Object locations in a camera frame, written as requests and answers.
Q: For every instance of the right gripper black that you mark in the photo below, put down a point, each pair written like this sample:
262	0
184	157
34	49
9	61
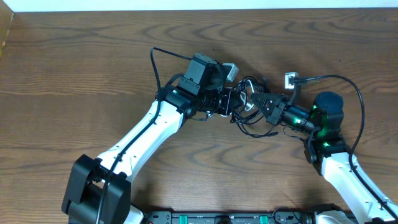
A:
274	115

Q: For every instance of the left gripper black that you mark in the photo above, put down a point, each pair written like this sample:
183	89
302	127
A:
229	104

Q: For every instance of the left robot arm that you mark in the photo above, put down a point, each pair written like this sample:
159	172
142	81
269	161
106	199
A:
99	189

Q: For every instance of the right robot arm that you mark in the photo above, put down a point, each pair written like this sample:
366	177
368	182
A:
327	150

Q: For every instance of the wooden side panel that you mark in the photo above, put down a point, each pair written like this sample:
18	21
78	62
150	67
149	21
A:
6	18

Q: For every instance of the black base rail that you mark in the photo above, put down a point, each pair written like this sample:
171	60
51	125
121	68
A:
280	216

